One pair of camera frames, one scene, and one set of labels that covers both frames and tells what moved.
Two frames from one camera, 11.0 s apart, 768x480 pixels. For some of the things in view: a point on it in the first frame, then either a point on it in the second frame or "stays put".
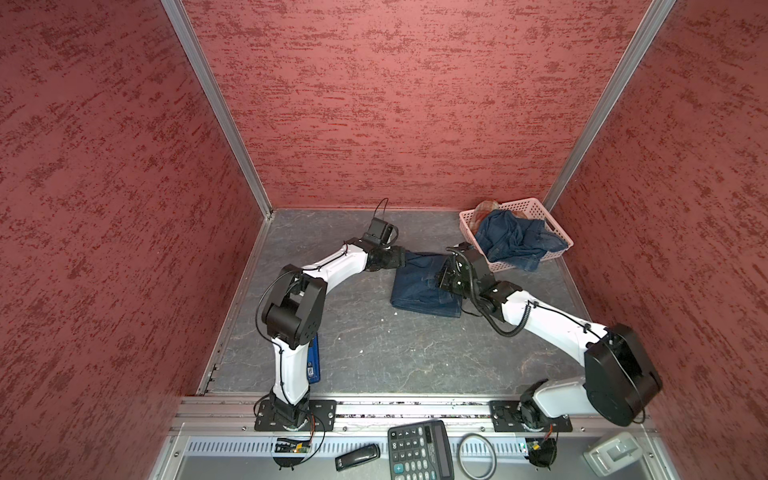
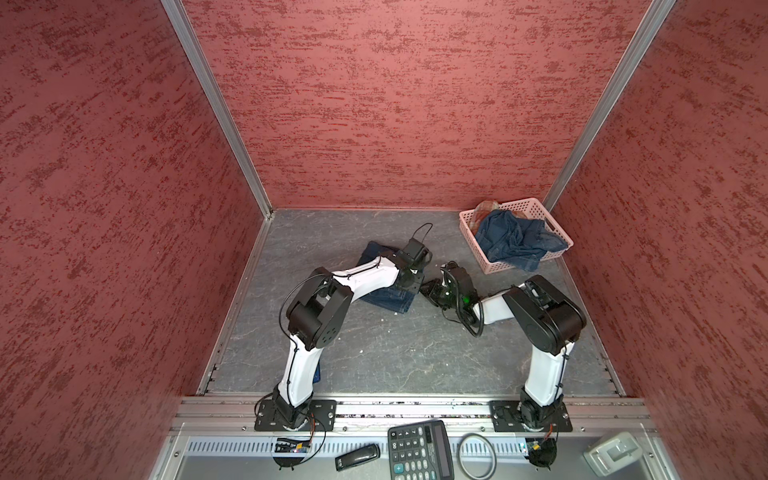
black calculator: x=420 y=451 stays put
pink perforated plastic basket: x=533 y=209 stays put
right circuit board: x=541 y=452 stays put
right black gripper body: x=455 y=281 -> x=442 y=296
